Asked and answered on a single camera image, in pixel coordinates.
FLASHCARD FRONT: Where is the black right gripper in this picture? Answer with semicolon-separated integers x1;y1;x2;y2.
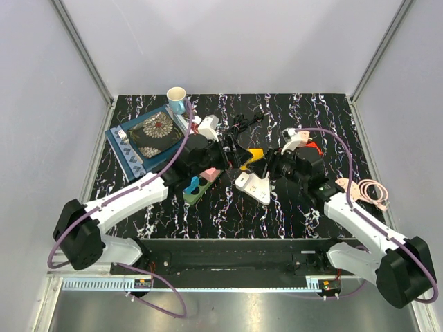
247;146;308;188

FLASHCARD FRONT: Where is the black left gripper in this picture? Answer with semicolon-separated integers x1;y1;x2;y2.
190;133;252;178

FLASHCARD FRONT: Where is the yellow cube socket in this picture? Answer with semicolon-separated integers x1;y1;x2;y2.
240;148;264;171

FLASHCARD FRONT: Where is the pink cube socket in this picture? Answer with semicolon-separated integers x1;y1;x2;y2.
200;167;221;182

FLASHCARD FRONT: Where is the white triangular power strip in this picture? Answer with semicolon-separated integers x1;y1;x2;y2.
238;173;271;205

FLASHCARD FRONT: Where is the green power strip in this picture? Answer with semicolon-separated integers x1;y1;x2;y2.
183;170;222;205

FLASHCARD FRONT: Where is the blue plug adapter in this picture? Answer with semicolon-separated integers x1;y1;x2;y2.
183;176;199;194

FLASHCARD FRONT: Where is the red cube socket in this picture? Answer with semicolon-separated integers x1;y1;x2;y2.
307;142;323;156

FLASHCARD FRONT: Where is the pink round socket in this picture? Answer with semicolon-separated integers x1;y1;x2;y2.
335;178;361;201

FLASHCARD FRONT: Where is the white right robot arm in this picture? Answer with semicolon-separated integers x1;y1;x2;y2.
248;147;439;308

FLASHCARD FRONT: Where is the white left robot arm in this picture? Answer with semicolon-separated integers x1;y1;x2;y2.
52;133;253;274

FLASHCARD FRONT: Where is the beige cube socket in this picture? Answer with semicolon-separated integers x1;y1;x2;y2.
298;131;311;147

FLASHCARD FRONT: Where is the dark floral square plate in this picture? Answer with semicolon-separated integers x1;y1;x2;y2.
127;111;184;159

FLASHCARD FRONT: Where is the teal ceramic mug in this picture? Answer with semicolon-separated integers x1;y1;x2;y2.
166;86;186;115

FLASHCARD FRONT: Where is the blue patterned placemat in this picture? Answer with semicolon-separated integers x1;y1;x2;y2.
105;104;189;183

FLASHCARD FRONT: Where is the silver fork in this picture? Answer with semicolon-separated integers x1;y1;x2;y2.
118;129;142;162

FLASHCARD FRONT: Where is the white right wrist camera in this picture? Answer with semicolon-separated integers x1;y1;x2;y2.
281;127;300;155

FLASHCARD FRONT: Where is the black power cable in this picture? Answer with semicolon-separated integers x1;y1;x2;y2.
228;113;264;139

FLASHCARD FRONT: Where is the pink coiled cable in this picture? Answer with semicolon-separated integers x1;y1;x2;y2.
359;178;390;212

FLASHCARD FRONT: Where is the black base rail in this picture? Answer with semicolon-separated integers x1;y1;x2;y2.
109;238;354;290

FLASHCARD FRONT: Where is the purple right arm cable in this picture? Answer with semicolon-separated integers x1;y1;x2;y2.
283;127;437;305

